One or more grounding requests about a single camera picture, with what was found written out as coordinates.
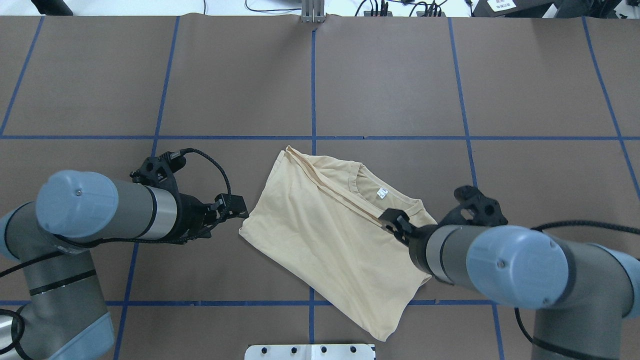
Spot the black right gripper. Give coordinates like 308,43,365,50
378,208,441,273

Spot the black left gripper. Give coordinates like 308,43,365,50
173,193,249,243

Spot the cream long-sleeve printed shirt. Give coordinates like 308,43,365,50
238,146,436,342

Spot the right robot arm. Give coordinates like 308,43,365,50
379,205,639,360

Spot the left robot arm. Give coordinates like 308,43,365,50
1,170,249,360

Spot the black label printer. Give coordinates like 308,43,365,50
471,0,554,18

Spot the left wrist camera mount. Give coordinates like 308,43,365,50
129,152,186,195

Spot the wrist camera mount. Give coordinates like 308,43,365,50
129,152,186,195
438,186,509,227

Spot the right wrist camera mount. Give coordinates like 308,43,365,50
438,186,509,227

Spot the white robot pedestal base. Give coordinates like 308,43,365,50
244,343,377,360

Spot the aluminium frame post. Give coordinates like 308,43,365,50
301,0,326,24

